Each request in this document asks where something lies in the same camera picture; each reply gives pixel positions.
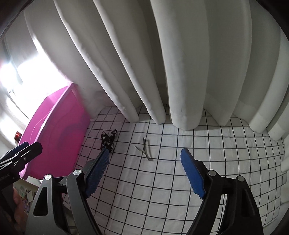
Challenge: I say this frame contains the pink plastic tub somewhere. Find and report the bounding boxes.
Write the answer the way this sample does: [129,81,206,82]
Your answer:
[20,83,90,180]

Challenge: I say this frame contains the white black grid cloth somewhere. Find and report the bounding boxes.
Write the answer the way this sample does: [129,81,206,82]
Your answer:
[75,107,288,234]

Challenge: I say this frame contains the thin dark hairpins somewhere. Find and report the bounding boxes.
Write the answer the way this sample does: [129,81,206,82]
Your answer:
[134,138,153,161]

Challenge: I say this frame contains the person left hand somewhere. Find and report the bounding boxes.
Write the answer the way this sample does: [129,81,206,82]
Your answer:
[13,188,28,232]

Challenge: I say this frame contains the white curtain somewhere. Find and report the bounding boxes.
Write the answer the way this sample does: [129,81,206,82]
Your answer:
[0,0,289,142]

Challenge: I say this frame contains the black patterned hair bow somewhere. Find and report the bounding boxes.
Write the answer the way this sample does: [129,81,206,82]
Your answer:
[100,129,118,153]

